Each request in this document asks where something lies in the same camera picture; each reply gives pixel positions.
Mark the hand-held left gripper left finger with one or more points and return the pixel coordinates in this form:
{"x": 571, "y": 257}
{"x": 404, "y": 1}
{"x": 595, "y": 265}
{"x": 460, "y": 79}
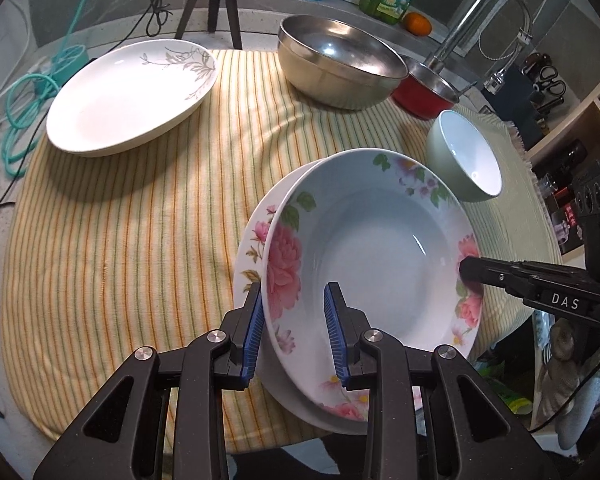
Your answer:
{"x": 254, "y": 340}

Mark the chrome kitchen faucet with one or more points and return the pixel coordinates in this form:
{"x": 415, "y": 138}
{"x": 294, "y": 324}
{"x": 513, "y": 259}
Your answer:
{"x": 460, "y": 30}

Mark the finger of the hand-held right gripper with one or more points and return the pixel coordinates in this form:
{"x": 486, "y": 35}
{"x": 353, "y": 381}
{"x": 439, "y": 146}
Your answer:
{"x": 490, "y": 272}

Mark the white oval leaf-print plate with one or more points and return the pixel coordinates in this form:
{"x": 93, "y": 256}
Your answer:
{"x": 125, "y": 100}

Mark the green plastic bag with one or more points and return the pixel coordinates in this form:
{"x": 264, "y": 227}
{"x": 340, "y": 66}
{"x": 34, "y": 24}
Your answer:
{"x": 510, "y": 390}

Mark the red metal pot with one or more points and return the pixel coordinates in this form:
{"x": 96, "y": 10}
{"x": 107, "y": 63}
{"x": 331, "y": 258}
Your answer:
{"x": 415, "y": 97}

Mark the dark knife block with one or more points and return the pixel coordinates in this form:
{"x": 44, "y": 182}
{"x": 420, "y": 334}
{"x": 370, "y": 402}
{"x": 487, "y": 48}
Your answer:
{"x": 520, "y": 110}

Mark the deep pink floral plate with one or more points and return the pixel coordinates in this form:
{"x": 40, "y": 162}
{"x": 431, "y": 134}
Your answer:
{"x": 380, "y": 250}

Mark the wooden shelf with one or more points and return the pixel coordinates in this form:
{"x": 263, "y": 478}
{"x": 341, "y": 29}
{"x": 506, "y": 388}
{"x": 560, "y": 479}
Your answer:
{"x": 555, "y": 136}

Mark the black tripod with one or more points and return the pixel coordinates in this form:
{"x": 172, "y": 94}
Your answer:
{"x": 214, "y": 10}

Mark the large stainless steel bowl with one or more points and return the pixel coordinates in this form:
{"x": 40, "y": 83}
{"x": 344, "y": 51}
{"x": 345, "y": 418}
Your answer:
{"x": 340, "y": 50}

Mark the orange tangerine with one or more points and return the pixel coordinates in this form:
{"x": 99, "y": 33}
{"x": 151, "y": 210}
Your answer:
{"x": 417, "y": 24}

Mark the pale blue-green ceramic bowl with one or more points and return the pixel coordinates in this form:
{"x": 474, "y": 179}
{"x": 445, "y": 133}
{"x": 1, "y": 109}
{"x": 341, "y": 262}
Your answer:
{"x": 467, "y": 155}

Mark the yellow striped cloth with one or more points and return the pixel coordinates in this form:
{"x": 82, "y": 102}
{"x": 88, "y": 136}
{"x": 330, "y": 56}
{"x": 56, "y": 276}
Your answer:
{"x": 130, "y": 260}

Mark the black scissors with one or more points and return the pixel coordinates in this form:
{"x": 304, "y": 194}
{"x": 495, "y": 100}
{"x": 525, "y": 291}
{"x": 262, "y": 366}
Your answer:
{"x": 550, "y": 80}

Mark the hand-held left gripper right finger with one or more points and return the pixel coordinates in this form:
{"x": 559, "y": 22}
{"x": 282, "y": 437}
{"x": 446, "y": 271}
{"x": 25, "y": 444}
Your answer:
{"x": 336, "y": 340}

